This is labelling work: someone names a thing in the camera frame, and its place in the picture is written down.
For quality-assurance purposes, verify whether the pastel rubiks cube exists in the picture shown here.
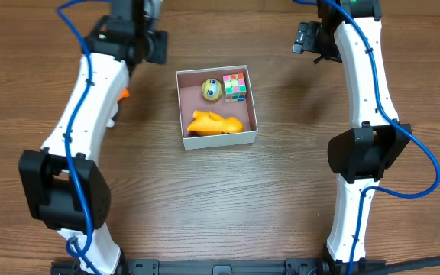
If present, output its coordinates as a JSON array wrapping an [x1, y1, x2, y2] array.
[[223, 73, 247, 102]]

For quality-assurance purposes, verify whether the white plush chicken toy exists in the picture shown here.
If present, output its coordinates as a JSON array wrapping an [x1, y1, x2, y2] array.
[[106, 89, 130, 128]]

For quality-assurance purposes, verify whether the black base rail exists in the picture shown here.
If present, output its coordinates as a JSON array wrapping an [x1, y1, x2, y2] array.
[[50, 257, 387, 275]]

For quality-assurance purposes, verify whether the yellow emoji face ball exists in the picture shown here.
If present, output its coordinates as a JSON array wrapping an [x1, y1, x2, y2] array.
[[201, 79, 223, 101]]

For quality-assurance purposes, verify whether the white box pink interior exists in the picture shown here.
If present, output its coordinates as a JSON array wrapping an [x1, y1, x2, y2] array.
[[176, 65, 258, 150]]

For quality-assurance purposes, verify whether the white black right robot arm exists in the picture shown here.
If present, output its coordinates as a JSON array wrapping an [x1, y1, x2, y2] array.
[[293, 1, 411, 268]]

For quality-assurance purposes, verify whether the orange rubber duck toy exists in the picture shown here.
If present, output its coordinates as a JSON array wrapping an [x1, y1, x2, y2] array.
[[187, 110, 244, 136]]

